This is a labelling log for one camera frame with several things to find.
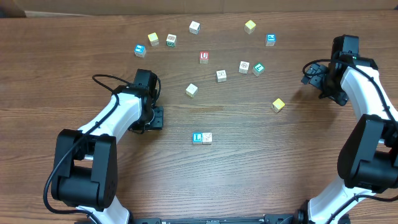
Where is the blue L block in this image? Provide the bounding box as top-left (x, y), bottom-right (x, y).
top-left (192, 133), bottom-right (203, 144)

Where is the brown engraved wood block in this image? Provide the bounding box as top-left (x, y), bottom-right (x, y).
top-left (202, 133), bottom-right (213, 144)

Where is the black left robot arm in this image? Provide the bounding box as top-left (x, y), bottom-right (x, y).
top-left (43, 69), bottom-right (164, 223)

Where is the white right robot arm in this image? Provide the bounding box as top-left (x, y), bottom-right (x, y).
top-left (290, 35), bottom-right (397, 223)

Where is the plain wood block S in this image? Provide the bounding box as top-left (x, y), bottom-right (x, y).
top-left (185, 83), bottom-right (198, 98)

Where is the yellow top block near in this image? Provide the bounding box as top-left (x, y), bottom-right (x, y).
top-left (271, 98), bottom-right (285, 113)

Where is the yellow block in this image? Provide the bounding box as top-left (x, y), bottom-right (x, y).
top-left (244, 20), bottom-right (256, 34)
top-left (271, 98), bottom-right (285, 113)
top-left (148, 32), bottom-right (159, 46)

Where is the blue top block left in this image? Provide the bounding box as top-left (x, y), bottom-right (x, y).
top-left (134, 44), bottom-right (146, 58)

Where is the blue P block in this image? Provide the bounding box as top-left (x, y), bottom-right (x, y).
top-left (265, 34), bottom-right (276, 47)

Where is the green 7 block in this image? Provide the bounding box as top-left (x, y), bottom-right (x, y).
top-left (252, 62), bottom-right (265, 77)

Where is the green B block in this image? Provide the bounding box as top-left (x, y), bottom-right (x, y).
top-left (166, 34), bottom-right (177, 47)

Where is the yellow top block left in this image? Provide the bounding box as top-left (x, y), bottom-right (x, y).
top-left (148, 32), bottom-right (159, 46)

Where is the red U block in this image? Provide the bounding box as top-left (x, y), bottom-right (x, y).
top-left (199, 51), bottom-right (209, 64)

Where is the plain wood block R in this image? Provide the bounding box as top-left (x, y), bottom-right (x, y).
top-left (216, 70), bottom-right (227, 83)

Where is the wood block red side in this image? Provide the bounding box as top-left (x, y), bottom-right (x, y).
top-left (238, 61), bottom-right (249, 74)

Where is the yellow top block far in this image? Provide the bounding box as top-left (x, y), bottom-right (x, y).
top-left (244, 20), bottom-right (256, 34)

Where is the wood block green J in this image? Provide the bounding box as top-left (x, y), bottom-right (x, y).
top-left (189, 21), bottom-right (200, 35)

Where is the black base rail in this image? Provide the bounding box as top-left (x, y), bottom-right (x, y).
top-left (129, 214), bottom-right (313, 224)

